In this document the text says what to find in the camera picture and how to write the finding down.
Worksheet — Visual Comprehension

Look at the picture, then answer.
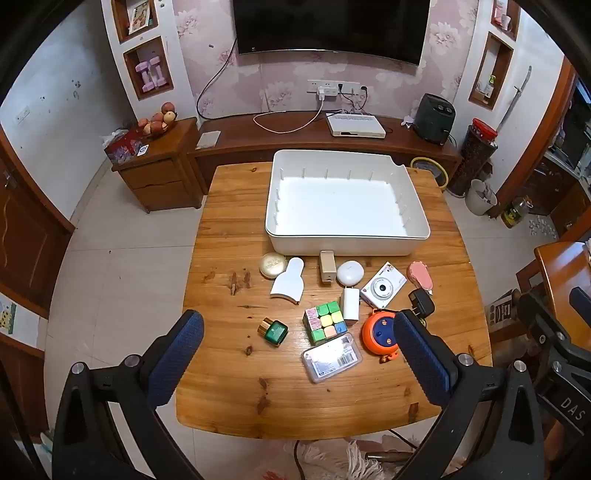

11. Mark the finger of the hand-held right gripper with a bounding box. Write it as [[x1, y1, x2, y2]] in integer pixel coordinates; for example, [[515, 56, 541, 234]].
[[516, 290, 591, 370], [569, 286, 591, 324]]

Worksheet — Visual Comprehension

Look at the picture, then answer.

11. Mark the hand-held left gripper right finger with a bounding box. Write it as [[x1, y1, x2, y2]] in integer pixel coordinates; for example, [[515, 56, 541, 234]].
[[392, 309, 546, 480]]

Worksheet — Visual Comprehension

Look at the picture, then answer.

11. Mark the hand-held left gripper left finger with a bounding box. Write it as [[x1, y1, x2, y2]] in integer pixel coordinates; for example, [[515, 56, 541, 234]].
[[52, 309, 205, 480]]

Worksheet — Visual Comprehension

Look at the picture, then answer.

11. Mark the orange tape measure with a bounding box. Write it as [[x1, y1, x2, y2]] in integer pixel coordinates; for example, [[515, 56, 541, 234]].
[[361, 308, 402, 363]]

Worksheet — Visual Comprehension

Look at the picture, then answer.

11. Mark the black power adapter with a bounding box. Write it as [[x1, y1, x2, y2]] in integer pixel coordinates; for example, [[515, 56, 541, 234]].
[[409, 288, 435, 319]]

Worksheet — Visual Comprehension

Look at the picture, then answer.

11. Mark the white toy camera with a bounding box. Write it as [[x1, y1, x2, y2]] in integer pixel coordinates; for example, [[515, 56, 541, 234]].
[[360, 261, 408, 309]]

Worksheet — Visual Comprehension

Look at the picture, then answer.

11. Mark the pink correction tape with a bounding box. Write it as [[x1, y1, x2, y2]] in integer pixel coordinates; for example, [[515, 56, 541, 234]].
[[407, 261, 435, 292]]

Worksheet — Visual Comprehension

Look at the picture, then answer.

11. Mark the clear labelled plastic box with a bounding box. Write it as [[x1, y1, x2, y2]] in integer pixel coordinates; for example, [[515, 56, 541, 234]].
[[301, 333, 363, 384]]

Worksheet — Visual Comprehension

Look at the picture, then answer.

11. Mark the white charger block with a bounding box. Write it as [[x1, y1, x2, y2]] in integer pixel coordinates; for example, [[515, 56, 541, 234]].
[[341, 286, 361, 324]]

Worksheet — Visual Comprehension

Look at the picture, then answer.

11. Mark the green jar gold lid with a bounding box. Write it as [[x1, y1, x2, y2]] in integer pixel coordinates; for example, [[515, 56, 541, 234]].
[[257, 318, 289, 347]]

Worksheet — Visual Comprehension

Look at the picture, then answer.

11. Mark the colourful puzzle cube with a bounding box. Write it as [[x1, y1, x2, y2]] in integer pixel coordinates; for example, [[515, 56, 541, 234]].
[[303, 301, 347, 344]]

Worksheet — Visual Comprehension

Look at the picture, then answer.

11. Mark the white oval case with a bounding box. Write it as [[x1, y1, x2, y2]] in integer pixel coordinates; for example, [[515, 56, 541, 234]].
[[336, 260, 365, 286]]

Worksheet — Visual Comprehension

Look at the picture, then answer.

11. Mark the gold round compact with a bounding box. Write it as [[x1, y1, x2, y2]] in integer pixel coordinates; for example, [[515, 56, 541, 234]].
[[259, 252, 291, 280]]

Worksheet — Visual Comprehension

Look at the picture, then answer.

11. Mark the white plastic scraper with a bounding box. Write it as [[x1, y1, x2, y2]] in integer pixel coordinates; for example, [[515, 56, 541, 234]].
[[270, 257, 305, 304]]

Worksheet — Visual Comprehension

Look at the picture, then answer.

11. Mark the beige small box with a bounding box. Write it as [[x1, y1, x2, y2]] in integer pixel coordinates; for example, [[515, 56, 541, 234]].
[[319, 250, 337, 283]]

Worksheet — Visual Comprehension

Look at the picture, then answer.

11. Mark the white storage bin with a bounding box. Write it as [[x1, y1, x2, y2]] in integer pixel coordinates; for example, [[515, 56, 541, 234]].
[[264, 149, 431, 257]]

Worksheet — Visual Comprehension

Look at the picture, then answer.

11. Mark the printed cardboard box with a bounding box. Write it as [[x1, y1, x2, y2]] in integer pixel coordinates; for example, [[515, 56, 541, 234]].
[[489, 291, 518, 333]]

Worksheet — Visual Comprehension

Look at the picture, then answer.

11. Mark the wooden chair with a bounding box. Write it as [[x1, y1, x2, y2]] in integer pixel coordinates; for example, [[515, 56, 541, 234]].
[[515, 240, 591, 324]]

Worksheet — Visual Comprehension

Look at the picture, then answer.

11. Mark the pile of white pebbles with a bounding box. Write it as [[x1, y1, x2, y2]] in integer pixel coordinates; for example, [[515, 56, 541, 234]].
[[526, 215, 559, 238]]

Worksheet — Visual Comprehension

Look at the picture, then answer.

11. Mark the glass jar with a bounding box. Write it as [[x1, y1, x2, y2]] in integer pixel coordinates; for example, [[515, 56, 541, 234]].
[[502, 196, 532, 229]]

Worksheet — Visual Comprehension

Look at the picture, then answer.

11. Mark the white bucket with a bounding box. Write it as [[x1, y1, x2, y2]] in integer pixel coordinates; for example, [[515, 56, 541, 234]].
[[465, 179, 498, 217]]

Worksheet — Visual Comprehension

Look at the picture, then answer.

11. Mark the white mop head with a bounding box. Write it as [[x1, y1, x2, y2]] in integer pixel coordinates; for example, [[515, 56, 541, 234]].
[[281, 438, 416, 480]]

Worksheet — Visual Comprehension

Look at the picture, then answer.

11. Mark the tall dark vase red lid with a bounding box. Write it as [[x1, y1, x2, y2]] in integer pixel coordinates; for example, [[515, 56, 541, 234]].
[[448, 119, 499, 198]]

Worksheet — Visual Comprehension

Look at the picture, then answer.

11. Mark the yellow rimmed trash bin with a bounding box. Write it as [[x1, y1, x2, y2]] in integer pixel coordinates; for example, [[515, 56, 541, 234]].
[[411, 156, 448, 190]]

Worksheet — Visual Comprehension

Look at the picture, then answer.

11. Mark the sunflower picture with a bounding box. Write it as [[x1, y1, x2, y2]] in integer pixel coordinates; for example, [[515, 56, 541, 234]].
[[0, 295, 17, 335]]

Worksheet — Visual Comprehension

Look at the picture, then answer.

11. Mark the wooden nightstand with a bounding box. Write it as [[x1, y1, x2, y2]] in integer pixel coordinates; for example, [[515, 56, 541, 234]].
[[112, 117, 204, 213]]

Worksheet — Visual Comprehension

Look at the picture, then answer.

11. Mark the wooden door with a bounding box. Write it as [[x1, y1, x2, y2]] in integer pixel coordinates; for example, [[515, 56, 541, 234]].
[[0, 129, 77, 319]]

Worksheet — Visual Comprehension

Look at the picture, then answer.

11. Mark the long grey sword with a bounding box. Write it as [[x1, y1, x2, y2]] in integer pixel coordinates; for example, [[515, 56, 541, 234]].
[[496, 65, 533, 132]]

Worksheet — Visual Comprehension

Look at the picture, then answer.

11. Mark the wooden television stand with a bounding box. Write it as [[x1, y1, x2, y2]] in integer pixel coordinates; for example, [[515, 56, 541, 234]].
[[187, 111, 464, 195]]

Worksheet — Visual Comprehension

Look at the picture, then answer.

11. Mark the dark green air fryer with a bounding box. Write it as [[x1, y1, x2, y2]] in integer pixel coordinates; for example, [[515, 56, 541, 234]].
[[414, 93, 457, 145]]

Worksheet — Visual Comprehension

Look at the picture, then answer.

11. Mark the red tissue box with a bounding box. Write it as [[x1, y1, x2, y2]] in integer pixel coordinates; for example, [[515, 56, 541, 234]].
[[102, 128, 145, 164]]

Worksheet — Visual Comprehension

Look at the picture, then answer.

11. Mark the bowl of fruit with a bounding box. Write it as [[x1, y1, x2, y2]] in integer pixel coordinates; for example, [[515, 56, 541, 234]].
[[139, 102, 177, 138]]

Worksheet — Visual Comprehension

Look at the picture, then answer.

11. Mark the white set-top box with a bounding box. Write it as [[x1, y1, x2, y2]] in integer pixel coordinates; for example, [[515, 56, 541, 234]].
[[326, 112, 386, 138]]

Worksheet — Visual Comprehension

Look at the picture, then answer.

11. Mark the black television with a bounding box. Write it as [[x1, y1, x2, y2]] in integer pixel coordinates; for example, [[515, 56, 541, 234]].
[[233, 0, 430, 66]]

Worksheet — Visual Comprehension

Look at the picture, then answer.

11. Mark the white cable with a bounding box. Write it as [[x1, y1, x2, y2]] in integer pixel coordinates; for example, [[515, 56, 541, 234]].
[[253, 99, 326, 134]]

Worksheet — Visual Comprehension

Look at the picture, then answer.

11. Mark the black power cable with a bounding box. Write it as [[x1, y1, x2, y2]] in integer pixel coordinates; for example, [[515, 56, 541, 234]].
[[339, 85, 370, 114]]

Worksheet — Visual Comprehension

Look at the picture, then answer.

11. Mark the black television cable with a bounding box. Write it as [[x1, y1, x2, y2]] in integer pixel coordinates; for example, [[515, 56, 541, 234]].
[[198, 39, 238, 118]]

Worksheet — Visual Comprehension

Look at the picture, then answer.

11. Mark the white wall outlet strip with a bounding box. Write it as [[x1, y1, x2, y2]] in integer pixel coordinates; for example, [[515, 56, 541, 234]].
[[307, 79, 361, 94]]

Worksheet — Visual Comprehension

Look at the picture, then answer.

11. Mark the picture frame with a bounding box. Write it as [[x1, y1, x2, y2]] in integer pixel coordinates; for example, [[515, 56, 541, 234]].
[[128, 0, 152, 34]]

